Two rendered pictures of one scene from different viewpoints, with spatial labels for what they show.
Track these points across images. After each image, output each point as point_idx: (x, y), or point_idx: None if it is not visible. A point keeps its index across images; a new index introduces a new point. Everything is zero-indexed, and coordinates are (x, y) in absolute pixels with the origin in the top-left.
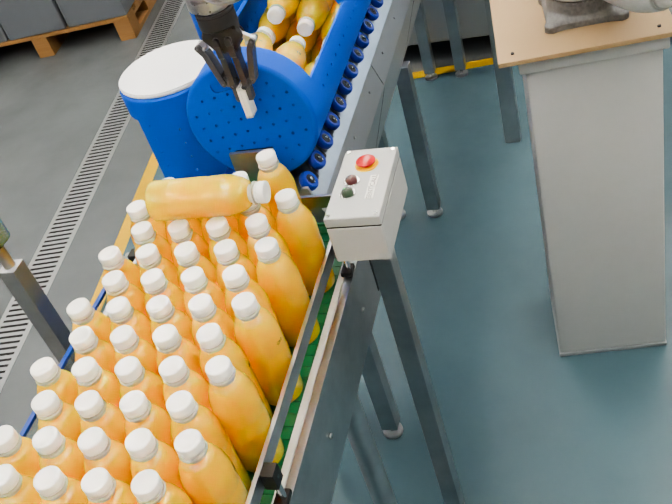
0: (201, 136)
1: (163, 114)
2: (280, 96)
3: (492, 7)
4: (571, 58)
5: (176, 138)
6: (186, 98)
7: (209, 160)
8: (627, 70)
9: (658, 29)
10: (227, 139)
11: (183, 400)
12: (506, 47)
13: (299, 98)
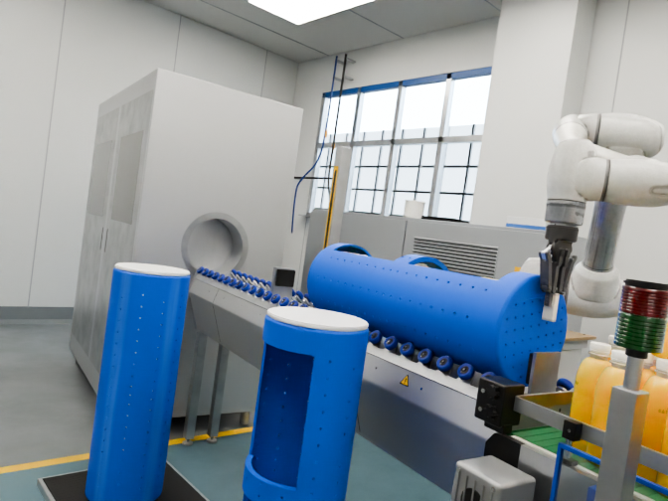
0: (501, 339)
1: (350, 349)
2: (558, 311)
3: None
4: (564, 345)
5: (348, 378)
6: (366, 338)
7: (355, 409)
8: (572, 359)
9: (586, 335)
10: (516, 345)
11: None
12: None
13: (566, 315)
